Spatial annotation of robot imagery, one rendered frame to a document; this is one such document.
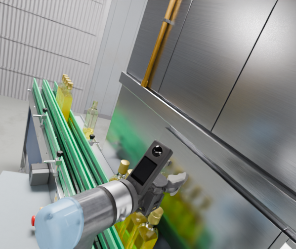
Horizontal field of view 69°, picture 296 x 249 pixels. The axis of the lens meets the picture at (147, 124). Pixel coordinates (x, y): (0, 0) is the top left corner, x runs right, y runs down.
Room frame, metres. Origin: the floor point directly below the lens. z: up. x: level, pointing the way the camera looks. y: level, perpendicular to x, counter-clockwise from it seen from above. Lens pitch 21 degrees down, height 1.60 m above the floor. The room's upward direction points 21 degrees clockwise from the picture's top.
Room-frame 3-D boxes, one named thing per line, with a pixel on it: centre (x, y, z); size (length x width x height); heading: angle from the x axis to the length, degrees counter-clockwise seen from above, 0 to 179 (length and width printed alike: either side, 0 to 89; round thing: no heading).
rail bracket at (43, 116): (1.16, 0.64, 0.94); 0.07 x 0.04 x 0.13; 129
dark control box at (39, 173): (0.87, 0.43, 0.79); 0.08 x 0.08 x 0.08; 39
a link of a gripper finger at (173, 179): (0.46, -0.12, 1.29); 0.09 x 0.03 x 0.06; 132
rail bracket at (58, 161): (0.80, 0.35, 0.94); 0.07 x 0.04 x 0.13; 129
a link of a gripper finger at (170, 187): (0.43, -0.09, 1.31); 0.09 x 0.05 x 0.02; 132
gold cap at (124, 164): (0.69, 0.03, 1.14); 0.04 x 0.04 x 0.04
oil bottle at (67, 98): (1.36, 0.58, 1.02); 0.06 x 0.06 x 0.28; 39
